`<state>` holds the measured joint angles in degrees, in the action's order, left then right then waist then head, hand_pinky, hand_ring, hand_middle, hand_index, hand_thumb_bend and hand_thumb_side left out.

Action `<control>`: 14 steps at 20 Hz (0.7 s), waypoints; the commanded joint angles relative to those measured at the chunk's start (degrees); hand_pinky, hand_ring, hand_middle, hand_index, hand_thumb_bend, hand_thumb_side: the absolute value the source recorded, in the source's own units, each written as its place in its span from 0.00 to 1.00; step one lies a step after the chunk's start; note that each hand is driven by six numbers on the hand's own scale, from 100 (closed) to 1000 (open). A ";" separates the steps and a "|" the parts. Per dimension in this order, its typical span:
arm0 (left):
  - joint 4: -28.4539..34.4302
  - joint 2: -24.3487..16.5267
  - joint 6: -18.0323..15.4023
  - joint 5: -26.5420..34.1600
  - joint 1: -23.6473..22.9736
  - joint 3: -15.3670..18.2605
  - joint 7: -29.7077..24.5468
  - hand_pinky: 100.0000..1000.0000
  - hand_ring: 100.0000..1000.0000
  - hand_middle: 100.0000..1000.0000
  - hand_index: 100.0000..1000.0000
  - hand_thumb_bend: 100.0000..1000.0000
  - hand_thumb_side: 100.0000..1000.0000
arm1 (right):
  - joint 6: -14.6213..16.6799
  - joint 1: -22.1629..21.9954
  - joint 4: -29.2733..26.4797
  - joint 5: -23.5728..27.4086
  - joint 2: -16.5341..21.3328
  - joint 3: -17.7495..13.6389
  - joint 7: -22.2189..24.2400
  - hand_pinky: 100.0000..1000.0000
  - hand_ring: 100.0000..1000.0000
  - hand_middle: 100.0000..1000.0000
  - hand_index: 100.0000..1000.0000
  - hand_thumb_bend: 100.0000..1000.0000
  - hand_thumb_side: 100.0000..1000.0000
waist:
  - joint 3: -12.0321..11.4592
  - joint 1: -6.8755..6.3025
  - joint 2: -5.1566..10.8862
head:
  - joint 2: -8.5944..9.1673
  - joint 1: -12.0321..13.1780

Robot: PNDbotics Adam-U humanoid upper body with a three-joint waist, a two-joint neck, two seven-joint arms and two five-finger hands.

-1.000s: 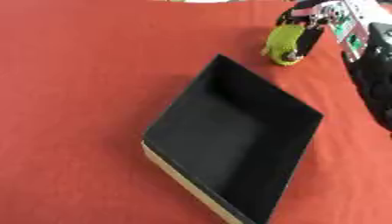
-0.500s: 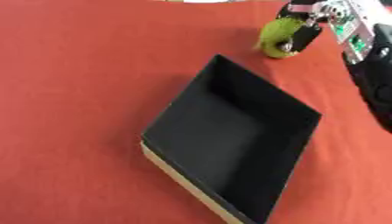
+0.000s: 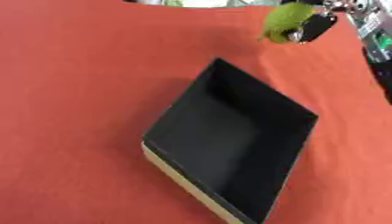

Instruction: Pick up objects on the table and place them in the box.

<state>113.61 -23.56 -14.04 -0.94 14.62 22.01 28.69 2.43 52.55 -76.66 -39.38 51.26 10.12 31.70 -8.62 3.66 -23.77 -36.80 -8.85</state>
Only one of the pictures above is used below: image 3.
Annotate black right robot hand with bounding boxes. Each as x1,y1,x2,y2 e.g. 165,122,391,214
278,0,340,45

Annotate green soft toy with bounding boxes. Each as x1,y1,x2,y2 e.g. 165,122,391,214
257,2,316,45

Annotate tan box with black inside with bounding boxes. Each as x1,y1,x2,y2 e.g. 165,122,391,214
139,57,320,224

